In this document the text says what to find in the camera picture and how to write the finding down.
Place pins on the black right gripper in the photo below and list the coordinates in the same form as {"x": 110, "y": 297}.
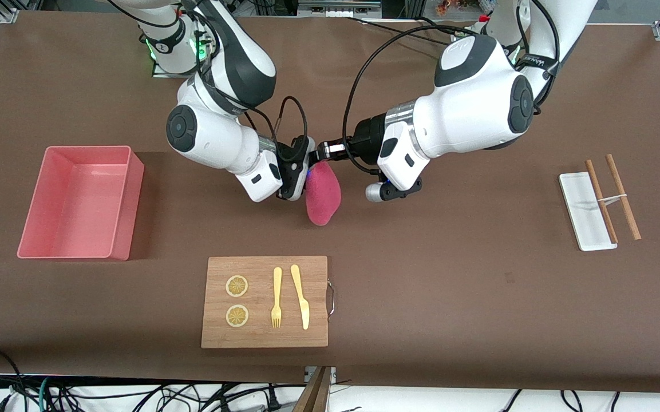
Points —
{"x": 291, "y": 157}

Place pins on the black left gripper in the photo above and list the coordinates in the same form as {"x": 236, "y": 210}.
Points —
{"x": 367, "y": 137}

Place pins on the pink and grey cloth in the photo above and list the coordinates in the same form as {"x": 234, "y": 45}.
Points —
{"x": 323, "y": 197}

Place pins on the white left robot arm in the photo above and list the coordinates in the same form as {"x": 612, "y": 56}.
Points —
{"x": 467, "y": 109}

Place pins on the yellow plastic fork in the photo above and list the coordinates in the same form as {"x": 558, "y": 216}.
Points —
{"x": 277, "y": 286}

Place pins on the grey equipment box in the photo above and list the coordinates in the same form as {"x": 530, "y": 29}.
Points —
{"x": 335, "y": 7}

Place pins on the yellow plastic knife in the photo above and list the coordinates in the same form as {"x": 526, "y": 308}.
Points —
{"x": 301, "y": 297}

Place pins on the lemon slice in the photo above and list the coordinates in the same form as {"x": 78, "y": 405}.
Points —
{"x": 237, "y": 286}
{"x": 237, "y": 316}

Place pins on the wooden cutting board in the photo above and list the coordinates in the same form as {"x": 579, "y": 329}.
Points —
{"x": 261, "y": 337}

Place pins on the pink plastic bin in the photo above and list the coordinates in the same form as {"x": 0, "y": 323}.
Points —
{"x": 78, "y": 212}

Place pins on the wooden plank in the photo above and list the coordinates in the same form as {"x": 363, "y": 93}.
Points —
{"x": 313, "y": 395}

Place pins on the black power plug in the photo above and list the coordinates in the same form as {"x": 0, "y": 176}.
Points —
{"x": 272, "y": 400}

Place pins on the white rectangular tray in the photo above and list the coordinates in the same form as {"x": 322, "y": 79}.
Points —
{"x": 584, "y": 217}

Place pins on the white rubber band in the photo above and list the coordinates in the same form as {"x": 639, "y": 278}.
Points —
{"x": 613, "y": 199}

